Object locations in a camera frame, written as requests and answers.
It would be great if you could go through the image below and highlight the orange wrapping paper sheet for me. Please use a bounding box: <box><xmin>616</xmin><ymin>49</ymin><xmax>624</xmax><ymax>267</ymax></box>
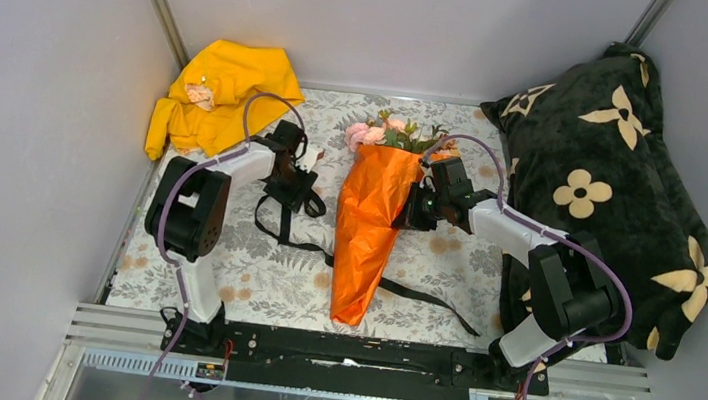
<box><xmin>329</xmin><ymin>145</ymin><xmax>425</xmax><ymax>326</ymax></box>

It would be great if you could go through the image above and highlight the black strap bundle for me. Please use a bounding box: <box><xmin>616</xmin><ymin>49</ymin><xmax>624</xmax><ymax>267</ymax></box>
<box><xmin>242</xmin><ymin>177</ymin><xmax>496</xmax><ymax>339</ymax></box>

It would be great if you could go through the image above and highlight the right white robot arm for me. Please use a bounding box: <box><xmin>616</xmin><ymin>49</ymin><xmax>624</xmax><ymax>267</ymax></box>
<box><xmin>393</xmin><ymin>157</ymin><xmax>633</xmax><ymax>390</ymax></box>

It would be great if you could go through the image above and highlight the yellow cloth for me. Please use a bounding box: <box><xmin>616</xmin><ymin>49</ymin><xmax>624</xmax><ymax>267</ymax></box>
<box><xmin>144</xmin><ymin>40</ymin><xmax>304</xmax><ymax>161</ymax></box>

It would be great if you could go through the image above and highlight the pink fake flower stem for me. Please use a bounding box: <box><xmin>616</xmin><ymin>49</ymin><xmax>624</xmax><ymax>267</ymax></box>
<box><xmin>344</xmin><ymin>122</ymin><xmax>386</xmax><ymax>152</ymax></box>

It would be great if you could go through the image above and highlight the purple cable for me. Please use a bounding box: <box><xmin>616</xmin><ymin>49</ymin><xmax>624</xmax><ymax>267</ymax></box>
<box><xmin>393</xmin><ymin>129</ymin><xmax>654</xmax><ymax>400</ymax></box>
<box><xmin>135</xmin><ymin>81</ymin><xmax>313</xmax><ymax>400</ymax></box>

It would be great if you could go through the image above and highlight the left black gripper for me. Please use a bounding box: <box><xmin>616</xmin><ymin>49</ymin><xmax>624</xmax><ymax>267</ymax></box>
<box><xmin>260</xmin><ymin>156</ymin><xmax>318</xmax><ymax>215</ymax></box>

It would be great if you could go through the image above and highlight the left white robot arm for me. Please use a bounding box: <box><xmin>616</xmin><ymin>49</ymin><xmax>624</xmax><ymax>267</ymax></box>
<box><xmin>144</xmin><ymin>119</ymin><xmax>324</xmax><ymax>355</ymax></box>

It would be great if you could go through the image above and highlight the floral patterned tablecloth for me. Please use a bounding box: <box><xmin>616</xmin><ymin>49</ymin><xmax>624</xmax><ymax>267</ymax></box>
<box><xmin>104</xmin><ymin>66</ymin><xmax>634</xmax><ymax>368</ymax></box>

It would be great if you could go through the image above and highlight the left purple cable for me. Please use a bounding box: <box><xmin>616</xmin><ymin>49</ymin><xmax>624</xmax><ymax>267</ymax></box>
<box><xmin>135</xmin><ymin>81</ymin><xmax>313</xmax><ymax>400</ymax></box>

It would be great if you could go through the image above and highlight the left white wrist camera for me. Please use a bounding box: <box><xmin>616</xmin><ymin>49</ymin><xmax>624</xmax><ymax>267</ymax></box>
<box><xmin>294</xmin><ymin>144</ymin><xmax>324</xmax><ymax>173</ymax></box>

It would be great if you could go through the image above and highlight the black floral plush blanket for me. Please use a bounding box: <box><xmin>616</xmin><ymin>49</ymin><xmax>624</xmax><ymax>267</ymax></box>
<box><xmin>481</xmin><ymin>42</ymin><xmax>708</xmax><ymax>361</ymax></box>

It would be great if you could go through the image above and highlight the pink fake flower bunch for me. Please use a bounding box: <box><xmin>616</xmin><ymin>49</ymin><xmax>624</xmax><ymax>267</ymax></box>
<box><xmin>361</xmin><ymin>109</ymin><xmax>457</xmax><ymax>155</ymax></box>

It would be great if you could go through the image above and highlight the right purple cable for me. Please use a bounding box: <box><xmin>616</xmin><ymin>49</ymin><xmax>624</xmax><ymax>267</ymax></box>
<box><xmin>393</xmin><ymin>129</ymin><xmax>654</xmax><ymax>400</ymax></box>

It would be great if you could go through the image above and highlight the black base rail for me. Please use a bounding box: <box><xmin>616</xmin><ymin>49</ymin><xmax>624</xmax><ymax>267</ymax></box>
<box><xmin>160</xmin><ymin>307</ymin><xmax>549</xmax><ymax>400</ymax></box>

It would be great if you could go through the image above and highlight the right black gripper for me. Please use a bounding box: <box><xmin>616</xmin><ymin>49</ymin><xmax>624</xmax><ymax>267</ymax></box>
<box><xmin>391</xmin><ymin>180</ymin><xmax>450</xmax><ymax>236</ymax></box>

